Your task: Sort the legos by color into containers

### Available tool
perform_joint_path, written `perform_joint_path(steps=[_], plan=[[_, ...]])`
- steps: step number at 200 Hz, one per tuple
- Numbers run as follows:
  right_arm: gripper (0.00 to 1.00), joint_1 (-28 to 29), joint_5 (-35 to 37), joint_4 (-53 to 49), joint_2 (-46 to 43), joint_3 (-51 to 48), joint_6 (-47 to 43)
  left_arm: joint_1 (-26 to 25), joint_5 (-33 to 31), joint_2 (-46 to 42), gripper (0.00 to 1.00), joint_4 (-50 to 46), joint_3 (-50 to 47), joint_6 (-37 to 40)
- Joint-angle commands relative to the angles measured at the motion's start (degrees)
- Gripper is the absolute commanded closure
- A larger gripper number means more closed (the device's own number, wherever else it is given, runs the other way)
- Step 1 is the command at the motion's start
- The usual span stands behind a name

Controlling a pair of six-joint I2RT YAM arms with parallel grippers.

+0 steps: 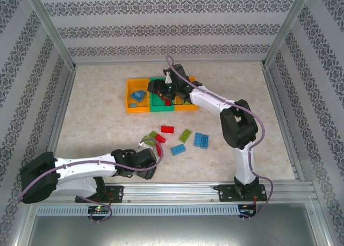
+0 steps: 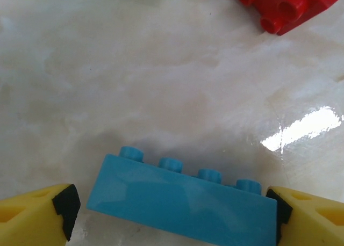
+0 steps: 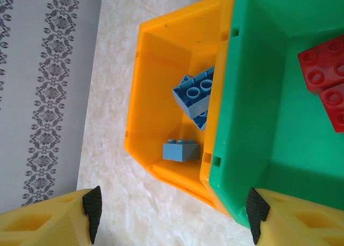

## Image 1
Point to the small blue lego brick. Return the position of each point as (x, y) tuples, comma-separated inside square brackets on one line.
[(133, 105)]

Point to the grey metal bench panel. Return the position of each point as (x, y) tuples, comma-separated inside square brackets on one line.
[(172, 230)]

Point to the aluminium side rail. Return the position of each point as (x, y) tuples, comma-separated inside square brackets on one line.
[(274, 95), (65, 95)]

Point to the red lego brick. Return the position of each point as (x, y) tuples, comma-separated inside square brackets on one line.
[(167, 129), (168, 102), (160, 138), (159, 150)]

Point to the aluminium frame post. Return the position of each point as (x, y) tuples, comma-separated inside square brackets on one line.
[(286, 25), (52, 25)]

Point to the orange plastic storage bin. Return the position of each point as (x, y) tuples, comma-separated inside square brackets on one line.
[(138, 110), (185, 107)]

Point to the long aluminium base rail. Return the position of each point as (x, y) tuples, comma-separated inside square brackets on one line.
[(174, 192)]

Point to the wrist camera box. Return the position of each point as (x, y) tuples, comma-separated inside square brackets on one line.
[(168, 77), (142, 144)]

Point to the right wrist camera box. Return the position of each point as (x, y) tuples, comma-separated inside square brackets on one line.
[(168, 77)]

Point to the green plastic storage bin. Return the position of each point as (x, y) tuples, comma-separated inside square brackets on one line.
[(161, 108)]

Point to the small circuit board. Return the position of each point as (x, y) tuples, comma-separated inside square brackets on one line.
[(99, 209), (246, 211)]

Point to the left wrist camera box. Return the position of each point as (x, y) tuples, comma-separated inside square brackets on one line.
[(142, 144)]

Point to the lime green lego brick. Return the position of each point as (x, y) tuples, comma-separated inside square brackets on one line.
[(146, 138), (153, 134), (185, 135)]

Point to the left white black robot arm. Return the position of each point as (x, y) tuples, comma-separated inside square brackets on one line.
[(88, 170)]

